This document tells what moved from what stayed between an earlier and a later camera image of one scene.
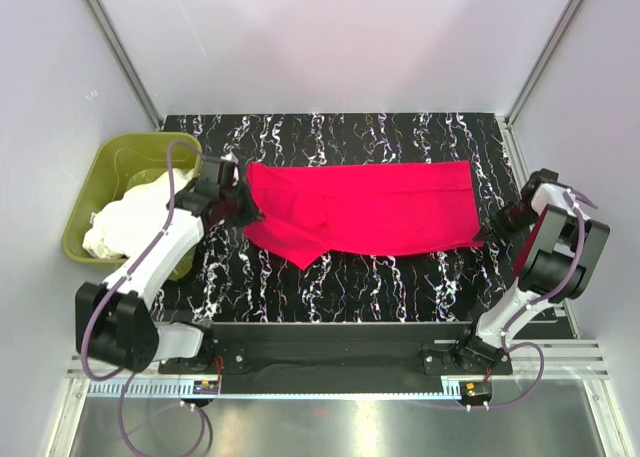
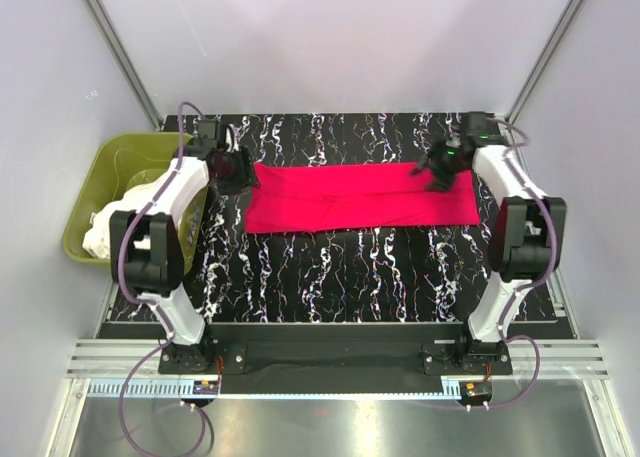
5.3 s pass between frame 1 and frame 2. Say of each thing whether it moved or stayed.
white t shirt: stayed
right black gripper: moved
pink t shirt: moved
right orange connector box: stayed
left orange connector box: stayed
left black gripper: moved
